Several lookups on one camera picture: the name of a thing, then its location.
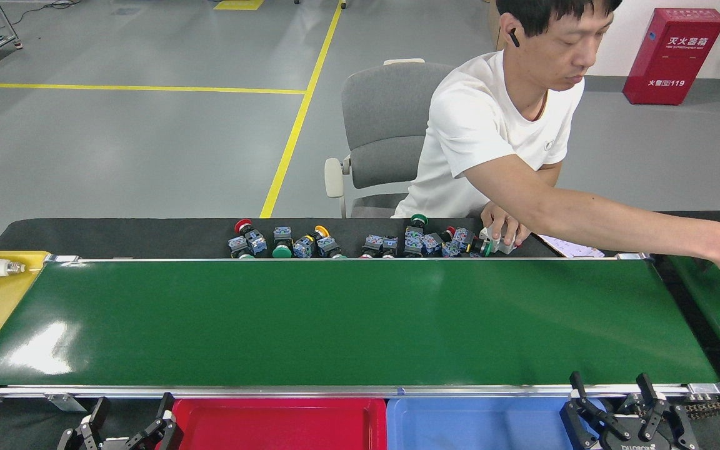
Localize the blue plastic bin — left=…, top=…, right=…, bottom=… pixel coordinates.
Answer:
left=387, top=397, right=608, bottom=450

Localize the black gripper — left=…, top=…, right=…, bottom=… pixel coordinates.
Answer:
left=560, top=372, right=703, bottom=450

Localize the red fire extinguisher box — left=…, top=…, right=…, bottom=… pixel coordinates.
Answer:
left=622, top=7, right=720, bottom=106

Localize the person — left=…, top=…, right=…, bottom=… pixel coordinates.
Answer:
left=391, top=0, right=623, bottom=219

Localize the white circuit breaker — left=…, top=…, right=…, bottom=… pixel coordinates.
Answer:
left=479, top=224, right=518, bottom=256

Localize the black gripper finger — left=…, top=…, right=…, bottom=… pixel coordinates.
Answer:
left=124, top=392, right=184, bottom=450
left=57, top=397, right=112, bottom=450

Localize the long green conveyor belt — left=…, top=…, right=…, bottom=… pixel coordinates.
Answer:
left=0, top=253, right=720, bottom=413

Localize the smartphone with lit screen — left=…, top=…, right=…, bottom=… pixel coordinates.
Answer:
left=536, top=234, right=606, bottom=258

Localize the red plastic bin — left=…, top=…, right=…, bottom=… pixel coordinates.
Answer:
left=159, top=397, right=389, bottom=450

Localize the person's left hand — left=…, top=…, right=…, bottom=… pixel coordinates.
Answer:
left=481, top=201, right=531, bottom=248

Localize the grey office chair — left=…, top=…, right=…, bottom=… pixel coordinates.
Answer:
left=324, top=58, right=454, bottom=218

